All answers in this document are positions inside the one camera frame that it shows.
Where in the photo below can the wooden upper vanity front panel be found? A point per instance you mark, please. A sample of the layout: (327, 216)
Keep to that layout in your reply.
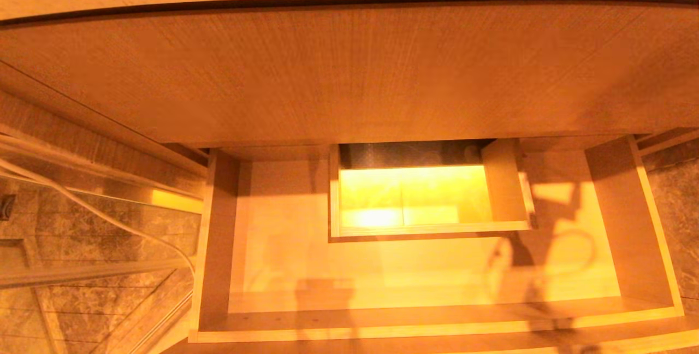
(349, 70)

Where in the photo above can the glass shower screen pale frame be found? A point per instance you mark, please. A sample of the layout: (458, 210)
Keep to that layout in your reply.
(82, 273)

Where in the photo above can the wooden vanity side panel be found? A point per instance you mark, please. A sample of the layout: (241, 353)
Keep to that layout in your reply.
(65, 124)

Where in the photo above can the wooden vanity drawer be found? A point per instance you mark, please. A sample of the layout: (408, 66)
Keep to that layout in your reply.
(437, 272)

